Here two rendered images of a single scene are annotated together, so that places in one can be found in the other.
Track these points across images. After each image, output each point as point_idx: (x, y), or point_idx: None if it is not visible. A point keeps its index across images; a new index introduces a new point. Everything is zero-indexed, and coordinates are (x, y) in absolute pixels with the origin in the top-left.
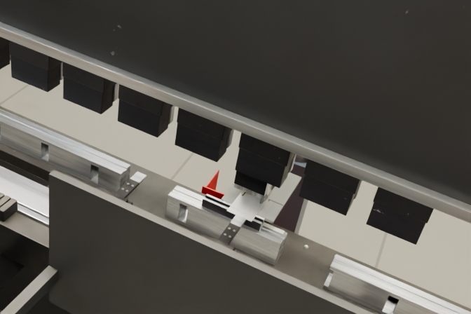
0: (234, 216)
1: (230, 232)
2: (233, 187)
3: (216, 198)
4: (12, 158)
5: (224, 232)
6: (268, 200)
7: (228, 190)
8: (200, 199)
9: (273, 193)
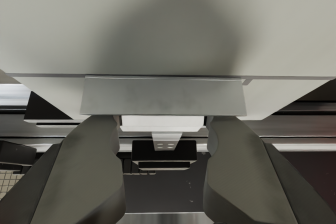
0: (152, 136)
1: (167, 145)
2: (40, 85)
3: (64, 121)
4: None
5: (156, 146)
6: (245, 80)
7: (52, 101)
8: (16, 92)
9: (290, 29)
